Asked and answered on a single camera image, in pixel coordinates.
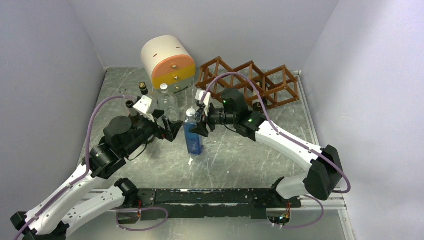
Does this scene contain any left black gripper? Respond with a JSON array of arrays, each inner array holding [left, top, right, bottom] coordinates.
[[122, 108, 184, 156]]

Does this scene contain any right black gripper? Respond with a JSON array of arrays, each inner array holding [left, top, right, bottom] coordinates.
[[189, 101, 237, 137]]

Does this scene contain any blue square bottle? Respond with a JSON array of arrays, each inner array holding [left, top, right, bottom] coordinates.
[[183, 107, 203, 155]]

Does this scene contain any brown wooden wine rack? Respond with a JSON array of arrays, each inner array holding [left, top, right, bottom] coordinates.
[[195, 56, 300, 109]]

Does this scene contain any green wine bottle white label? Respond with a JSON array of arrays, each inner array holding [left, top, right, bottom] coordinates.
[[252, 102, 264, 114]]

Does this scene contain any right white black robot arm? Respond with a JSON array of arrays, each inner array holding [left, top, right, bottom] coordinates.
[[190, 88, 343, 207]]

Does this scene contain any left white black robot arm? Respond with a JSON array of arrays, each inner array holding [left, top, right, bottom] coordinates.
[[10, 114, 183, 240]]

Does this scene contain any clear bottle white cap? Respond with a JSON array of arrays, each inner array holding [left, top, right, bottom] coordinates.
[[157, 83, 180, 121]]

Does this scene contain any small black gold-capped bottle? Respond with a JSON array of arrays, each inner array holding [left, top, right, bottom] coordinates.
[[138, 81, 149, 96]]

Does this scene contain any dark wine bottle red label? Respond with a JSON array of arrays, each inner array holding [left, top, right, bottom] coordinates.
[[125, 100, 139, 117]]

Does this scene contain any cream orange cylindrical container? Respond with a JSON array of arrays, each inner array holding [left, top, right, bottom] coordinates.
[[140, 35, 196, 93]]

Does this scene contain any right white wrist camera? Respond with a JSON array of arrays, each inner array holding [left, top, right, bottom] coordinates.
[[195, 89, 211, 116]]

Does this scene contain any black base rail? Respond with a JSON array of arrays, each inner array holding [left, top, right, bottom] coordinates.
[[122, 188, 301, 221]]

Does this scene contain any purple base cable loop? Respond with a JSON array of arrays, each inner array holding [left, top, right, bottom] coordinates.
[[112, 207, 169, 232]]

